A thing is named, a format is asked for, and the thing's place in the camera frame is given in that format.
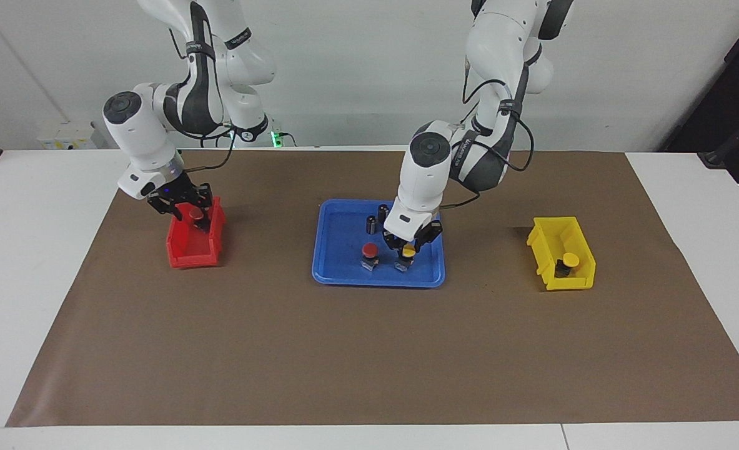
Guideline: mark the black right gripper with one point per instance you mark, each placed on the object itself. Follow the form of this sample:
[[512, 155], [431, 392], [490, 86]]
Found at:
[[178, 194]]

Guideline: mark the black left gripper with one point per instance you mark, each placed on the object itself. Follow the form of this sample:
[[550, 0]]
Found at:
[[428, 234]]

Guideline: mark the yellow push button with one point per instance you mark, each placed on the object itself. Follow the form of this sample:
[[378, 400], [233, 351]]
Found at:
[[409, 252], [570, 259]]

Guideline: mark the red push button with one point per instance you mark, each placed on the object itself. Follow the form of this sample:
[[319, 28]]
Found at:
[[370, 250], [195, 214]]

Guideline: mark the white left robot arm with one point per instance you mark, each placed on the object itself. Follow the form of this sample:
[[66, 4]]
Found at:
[[425, 181]]

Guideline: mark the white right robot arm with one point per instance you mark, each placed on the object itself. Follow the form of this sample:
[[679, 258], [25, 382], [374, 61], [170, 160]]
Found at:
[[144, 131]]

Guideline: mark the blue plastic tray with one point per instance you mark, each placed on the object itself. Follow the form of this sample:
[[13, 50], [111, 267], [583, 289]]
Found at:
[[344, 250]]

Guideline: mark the red plastic bin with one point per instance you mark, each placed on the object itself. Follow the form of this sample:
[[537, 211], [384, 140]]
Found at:
[[185, 253]]

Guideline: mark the small black cylinder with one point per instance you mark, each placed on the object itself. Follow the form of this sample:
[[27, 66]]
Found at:
[[371, 225], [382, 211]]

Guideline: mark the brown paper table mat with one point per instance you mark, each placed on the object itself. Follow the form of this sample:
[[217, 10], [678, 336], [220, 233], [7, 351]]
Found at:
[[369, 350]]

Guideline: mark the green lit base connector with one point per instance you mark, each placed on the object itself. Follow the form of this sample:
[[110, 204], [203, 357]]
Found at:
[[280, 139]]

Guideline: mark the white power outlet box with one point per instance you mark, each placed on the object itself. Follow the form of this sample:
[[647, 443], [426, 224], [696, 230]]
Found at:
[[69, 134]]

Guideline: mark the yellow plastic bin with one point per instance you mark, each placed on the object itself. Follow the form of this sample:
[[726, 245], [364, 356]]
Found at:
[[578, 282]]

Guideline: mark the black equipment stand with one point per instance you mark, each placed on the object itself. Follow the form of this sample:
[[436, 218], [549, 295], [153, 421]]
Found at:
[[738, 94]]

